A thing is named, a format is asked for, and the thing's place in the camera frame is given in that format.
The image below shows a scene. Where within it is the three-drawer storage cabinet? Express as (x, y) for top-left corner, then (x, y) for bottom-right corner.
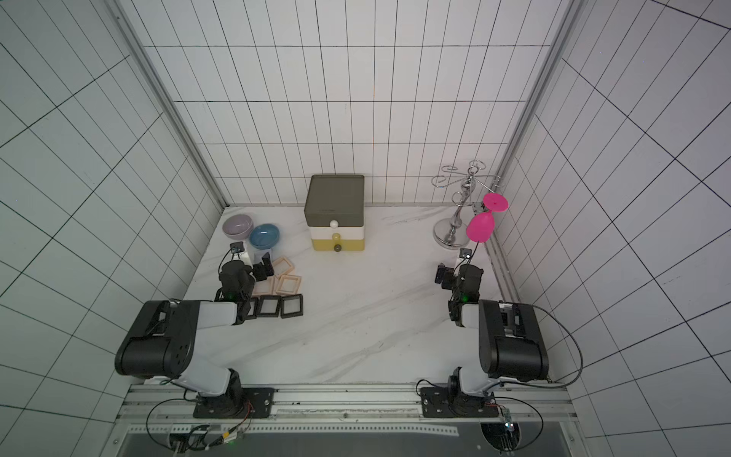
(304, 174), (366, 252)

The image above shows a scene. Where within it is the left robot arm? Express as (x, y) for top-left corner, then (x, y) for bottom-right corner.
(114, 259), (274, 419)

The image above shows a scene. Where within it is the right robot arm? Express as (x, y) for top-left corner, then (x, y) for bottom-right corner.
(435, 263), (549, 414)

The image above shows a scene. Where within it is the orange brooch box left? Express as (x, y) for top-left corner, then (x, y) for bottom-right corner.
(252, 276), (277, 296)

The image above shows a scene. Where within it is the orange brooch box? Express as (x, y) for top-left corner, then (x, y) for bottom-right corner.
(252, 276), (277, 296)
(274, 274), (302, 296)
(272, 256), (295, 278)

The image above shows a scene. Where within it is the orange brooch box upper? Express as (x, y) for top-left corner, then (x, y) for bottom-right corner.
(272, 256), (295, 278)

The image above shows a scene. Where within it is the orange brooch box right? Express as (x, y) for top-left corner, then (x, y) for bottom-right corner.
(274, 274), (302, 296)

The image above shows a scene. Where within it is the blue bowl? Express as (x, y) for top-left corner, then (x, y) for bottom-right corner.
(249, 224), (280, 251)

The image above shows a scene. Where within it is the silver glass rack stand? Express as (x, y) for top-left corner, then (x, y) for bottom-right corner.
(431, 159), (499, 249)

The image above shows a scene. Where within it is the pink plastic wine glass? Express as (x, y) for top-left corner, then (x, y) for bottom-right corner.
(466, 192), (509, 243)

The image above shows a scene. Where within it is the purple bowl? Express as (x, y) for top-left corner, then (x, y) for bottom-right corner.
(222, 214), (254, 241)

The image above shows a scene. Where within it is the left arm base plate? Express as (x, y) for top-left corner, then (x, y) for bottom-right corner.
(192, 388), (275, 420)

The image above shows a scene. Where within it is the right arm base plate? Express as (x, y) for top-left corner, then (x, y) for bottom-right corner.
(418, 387), (501, 419)

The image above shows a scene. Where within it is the aluminium mounting rail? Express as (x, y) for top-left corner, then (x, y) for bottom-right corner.
(112, 383), (578, 443)

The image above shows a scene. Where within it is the electronics board with cables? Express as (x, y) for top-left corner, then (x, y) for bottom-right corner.
(145, 399), (254, 453)

